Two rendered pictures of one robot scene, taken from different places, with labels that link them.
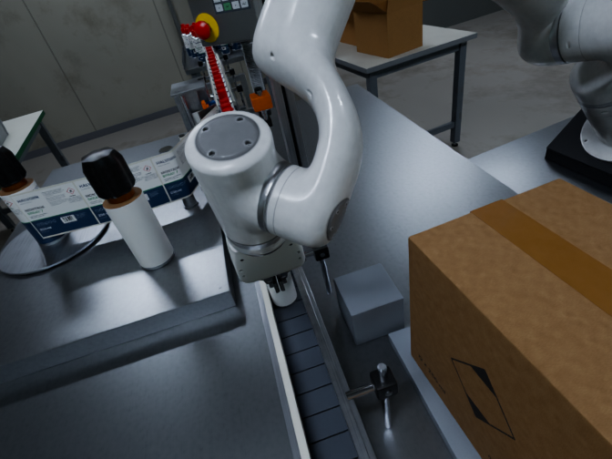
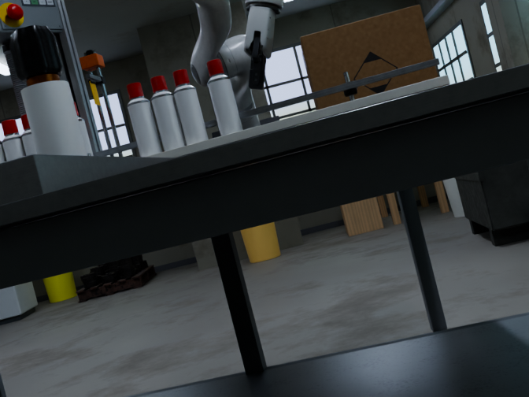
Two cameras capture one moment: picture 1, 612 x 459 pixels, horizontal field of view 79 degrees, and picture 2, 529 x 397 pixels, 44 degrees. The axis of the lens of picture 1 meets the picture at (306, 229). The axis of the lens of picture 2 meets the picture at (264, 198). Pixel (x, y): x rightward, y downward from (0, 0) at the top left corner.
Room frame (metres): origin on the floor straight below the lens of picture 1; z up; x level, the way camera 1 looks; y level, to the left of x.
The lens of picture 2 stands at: (0.09, 1.47, 0.78)
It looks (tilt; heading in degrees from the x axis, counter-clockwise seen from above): 1 degrees down; 286
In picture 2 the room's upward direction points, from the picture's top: 14 degrees counter-clockwise
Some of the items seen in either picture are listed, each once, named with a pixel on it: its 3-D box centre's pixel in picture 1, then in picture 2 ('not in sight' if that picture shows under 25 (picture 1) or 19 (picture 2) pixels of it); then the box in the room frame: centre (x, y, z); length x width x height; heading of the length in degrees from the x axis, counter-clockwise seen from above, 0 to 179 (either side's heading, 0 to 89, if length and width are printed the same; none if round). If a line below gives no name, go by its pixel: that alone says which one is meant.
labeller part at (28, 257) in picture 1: (56, 238); not in sight; (0.97, 0.73, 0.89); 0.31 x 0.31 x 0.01
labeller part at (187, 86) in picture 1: (188, 86); not in sight; (1.28, 0.26, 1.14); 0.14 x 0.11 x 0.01; 7
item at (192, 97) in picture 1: (203, 123); not in sight; (1.28, 0.26, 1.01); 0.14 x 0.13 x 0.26; 7
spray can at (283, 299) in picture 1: (273, 262); (224, 105); (0.53, 0.07, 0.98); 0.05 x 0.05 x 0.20
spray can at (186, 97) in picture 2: not in sight; (190, 115); (0.61, 0.08, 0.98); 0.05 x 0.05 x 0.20
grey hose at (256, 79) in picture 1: (255, 76); (20, 86); (1.05, 0.04, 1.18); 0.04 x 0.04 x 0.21
